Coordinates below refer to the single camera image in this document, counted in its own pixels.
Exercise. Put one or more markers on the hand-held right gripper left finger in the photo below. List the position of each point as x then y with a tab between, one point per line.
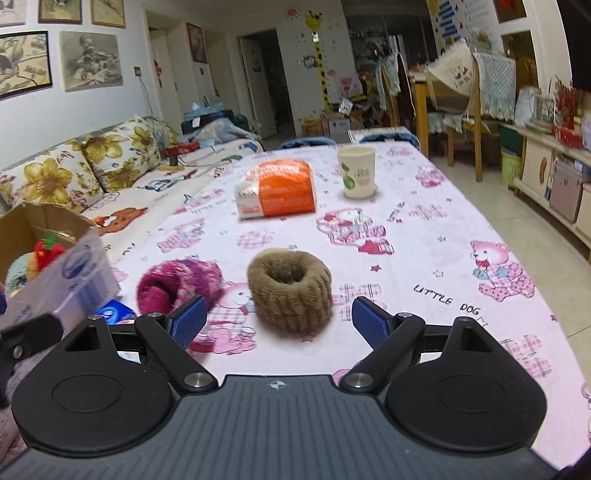
189	321

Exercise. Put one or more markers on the unframed child sketch poster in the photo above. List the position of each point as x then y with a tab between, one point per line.
90	60

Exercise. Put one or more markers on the red flower bouquet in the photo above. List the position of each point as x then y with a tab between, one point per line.
565	99

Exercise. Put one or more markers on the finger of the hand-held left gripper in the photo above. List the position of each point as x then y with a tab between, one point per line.
27	330

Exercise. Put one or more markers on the orange tissue pack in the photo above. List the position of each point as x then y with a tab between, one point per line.
276	189

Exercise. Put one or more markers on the cream tote bag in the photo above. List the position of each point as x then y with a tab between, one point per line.
455	87

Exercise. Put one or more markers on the brown plush toy red strawberry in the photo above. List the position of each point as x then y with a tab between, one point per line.
46	251

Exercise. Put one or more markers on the clear glass container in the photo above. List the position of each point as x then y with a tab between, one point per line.
531	106

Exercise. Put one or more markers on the cream cabinet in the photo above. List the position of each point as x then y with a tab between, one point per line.
538	170

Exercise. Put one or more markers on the wooden dining table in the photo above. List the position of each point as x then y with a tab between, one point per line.
418	101

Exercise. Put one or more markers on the pink printed tablecloth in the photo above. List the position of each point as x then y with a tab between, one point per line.
415	207

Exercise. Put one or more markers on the mint green fuzzy sock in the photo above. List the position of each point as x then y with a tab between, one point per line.
18	272

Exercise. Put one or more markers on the white paper cup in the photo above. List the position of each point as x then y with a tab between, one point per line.
355	171

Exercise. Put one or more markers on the dark framed animal picture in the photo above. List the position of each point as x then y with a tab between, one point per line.
60	10

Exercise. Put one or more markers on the printed cardboard box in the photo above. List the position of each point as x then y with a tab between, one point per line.
78	277

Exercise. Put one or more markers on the red gift box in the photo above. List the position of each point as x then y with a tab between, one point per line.
565	136

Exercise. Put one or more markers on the framed portrait picture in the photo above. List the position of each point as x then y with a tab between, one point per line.
197	42

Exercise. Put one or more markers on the pink case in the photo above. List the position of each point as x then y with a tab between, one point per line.
565	194

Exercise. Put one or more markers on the light green trash bin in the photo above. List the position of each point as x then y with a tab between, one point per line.
510	168

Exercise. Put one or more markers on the floral sofa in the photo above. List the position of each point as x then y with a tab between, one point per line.
138	194

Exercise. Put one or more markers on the black framed sketch picture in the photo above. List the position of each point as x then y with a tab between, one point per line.
23	62

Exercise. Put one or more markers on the framed tree sketch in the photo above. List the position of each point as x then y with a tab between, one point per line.
107	11

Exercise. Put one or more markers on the blue wipes packet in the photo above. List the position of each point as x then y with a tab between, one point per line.
113	314

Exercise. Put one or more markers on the pile of clothes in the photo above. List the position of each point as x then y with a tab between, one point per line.
217	124

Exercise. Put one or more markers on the brown fuzzy headband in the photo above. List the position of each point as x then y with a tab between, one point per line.
291	300

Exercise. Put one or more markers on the blue stool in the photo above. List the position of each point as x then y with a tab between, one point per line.
307	142
383	134

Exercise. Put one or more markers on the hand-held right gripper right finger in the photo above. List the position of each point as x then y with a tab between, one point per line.
369	321

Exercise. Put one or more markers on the giraffe height chart sticker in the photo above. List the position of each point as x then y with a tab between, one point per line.
321	60

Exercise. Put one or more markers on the wooden chair lace cover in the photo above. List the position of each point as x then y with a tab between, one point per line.
496	81

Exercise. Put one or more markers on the yellow floral cushion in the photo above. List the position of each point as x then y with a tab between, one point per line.
51	184
122	154
159	131

